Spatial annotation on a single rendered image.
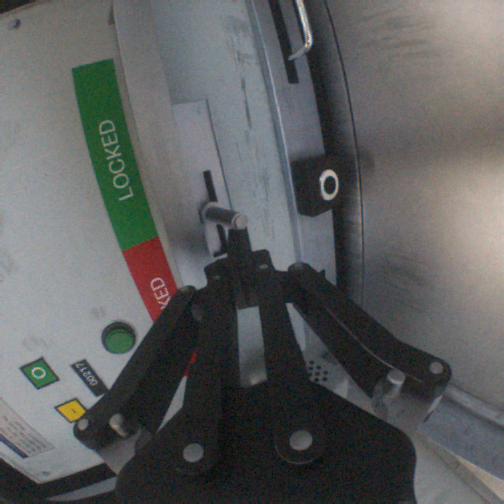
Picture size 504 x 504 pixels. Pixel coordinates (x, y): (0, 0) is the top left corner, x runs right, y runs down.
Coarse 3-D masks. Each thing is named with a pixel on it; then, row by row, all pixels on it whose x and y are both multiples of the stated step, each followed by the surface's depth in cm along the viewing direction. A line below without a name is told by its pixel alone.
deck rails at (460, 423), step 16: (352, 384) 33; (448, 384) 24; (448, 400) 25; (464, 400) 22; (480, 400) 20; (432, 416) 24; (448, 416) 23; (464, 416) 21; (480, 416) 20; (496, 416) 18; (432, 432) 22; (448, 432) 21; (464, 432) 20; (480, 432) 18; (496, 432) 17; (448, 448) 19; (464, 448) 18; (480, 448) 16; (496, 448) 15; (480, 464) 15; (496, 464) 13
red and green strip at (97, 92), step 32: (96, 64) 15; (96, 96) 16; (96, 128) 16; (96, 160) 17; (128, 160) 19; (128, 192) 19; (128, 224) 20; (128, 256) 21; (160, 256) 22; (160, 288) 23
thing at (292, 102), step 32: (256, 0) 18; (256, 32) 20; (288, 32) 21; (288, 64) 22; (288, 96) 24; (288, 128) 25; (320, 128) 27; (288, 160) 26; (288, 192) 28; (320, 224) 30; (320, 256) 32; (320, 352) 38
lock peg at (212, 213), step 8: (208, 208) 23; (216, 208) 22; (208, 216) 23; (216, 216) 21; (224, 216) 20; (232, 216) 19; (240, 216) 19; (208, 224) 24; (216, 224) 24; (224, 224) 21; (232, 224) 19; (240, 224) 19
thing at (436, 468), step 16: (352, 400) 39; (368, 400) 39; (416, 432) 30; (416, 448) 30; (432, 448) 27; (416, 464) 28; (432, 464) 27; (448, 464) 24; (416, 480) 25; (432, 480) 25; (448, 480) 23; (464, 480) 22; (480, 480) 20; (416, 496) 23; (432, 496) 22; (448, 496) 21; (464, 496) 20; (480, 496) 18; (496, 496) 16
